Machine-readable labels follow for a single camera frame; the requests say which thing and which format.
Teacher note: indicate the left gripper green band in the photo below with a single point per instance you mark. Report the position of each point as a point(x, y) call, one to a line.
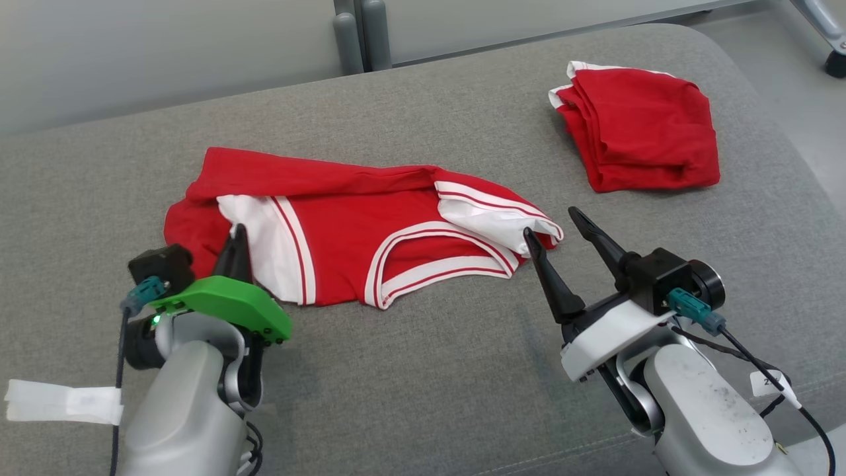
point(231, 301)

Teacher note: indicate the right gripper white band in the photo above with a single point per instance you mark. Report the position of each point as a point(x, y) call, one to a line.
point(601, 337)

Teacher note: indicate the red Bulls 23 jersey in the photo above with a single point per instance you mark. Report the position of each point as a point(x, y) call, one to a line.
point(344, 225)

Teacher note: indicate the red Bulls 23 shorts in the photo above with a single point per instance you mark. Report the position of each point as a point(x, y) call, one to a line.
point(641, 125)

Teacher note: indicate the grey fabric sofa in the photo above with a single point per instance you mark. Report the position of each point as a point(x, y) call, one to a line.
point(423, 383)

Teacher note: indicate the white tape flag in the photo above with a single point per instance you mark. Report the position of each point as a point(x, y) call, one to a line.
point(59, 400)

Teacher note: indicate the grey stand leg with caster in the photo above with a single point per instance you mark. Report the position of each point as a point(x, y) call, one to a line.
point(837, 65)

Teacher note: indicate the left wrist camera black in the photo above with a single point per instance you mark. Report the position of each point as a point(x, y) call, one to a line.
point(162, 264)

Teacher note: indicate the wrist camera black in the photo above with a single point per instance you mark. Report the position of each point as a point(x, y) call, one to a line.
point(661, 277)
point(162, 264)

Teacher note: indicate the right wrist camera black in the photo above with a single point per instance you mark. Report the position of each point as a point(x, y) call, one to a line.
point(661, 277)

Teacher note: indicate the teal left camera connector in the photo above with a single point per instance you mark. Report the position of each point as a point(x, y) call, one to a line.
point(144, 294)

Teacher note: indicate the teal camera connector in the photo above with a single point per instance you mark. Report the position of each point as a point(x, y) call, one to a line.
point(691, 307)
point(144, 294)

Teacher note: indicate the teal right camera connector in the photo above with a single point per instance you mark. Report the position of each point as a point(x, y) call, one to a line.
point(691, 307)

